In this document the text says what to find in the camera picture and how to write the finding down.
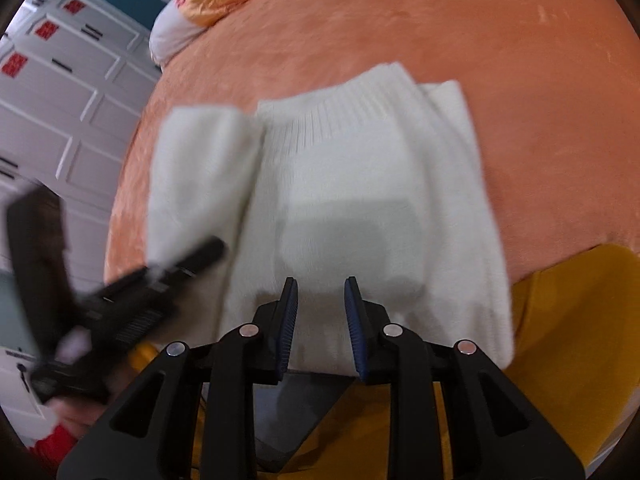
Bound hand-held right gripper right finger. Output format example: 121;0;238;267
343;276;585;480

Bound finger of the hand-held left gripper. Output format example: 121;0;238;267
92;236;227;311
6;184;68;361

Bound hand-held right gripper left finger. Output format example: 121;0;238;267
56;277;301;480

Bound white knit cardigan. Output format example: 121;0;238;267
146;62;517;377

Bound person's left forearm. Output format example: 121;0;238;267
29;394;107;472

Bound grey bed base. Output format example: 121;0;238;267
251;372;353;472

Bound white panelled wardrobe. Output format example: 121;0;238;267
0;0;163;441

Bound person's yellow pants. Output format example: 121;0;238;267
127;244;640;480

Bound pale pink pillow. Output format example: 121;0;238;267
149;0;207;67

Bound orange fleece blanket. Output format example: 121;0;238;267
102;0;640;361

